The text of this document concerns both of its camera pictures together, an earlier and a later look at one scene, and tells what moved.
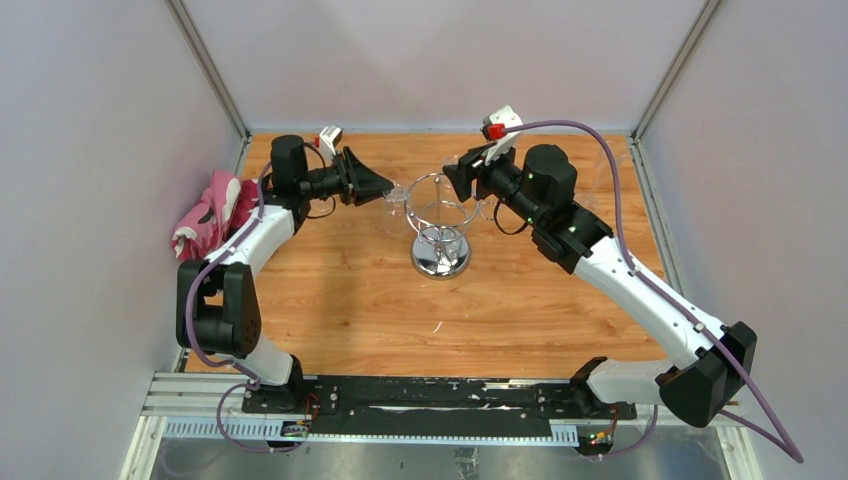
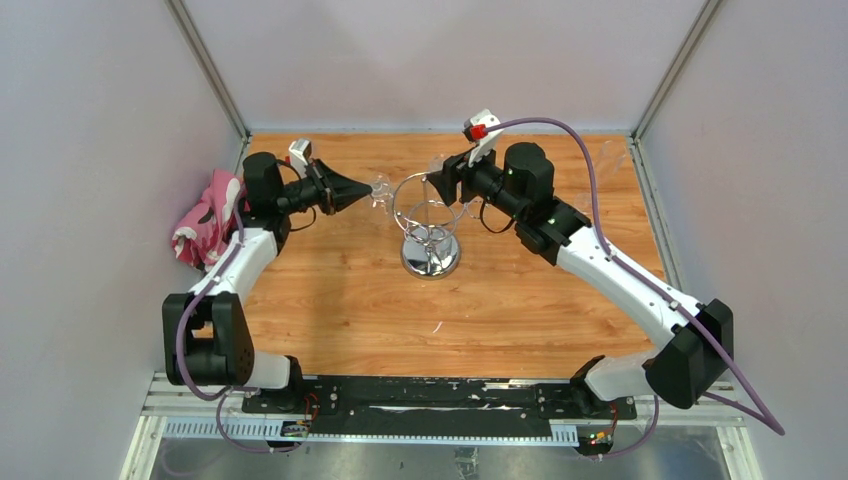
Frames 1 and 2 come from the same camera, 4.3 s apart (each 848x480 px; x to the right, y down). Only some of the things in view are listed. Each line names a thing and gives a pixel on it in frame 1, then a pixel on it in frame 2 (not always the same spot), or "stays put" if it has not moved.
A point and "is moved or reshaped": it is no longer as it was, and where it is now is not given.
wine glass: [453, 159] is moved or reshaped
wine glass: [396, 215] is moved or reshaped
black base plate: [363, 405] stays put
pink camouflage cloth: [226, 203] stays put
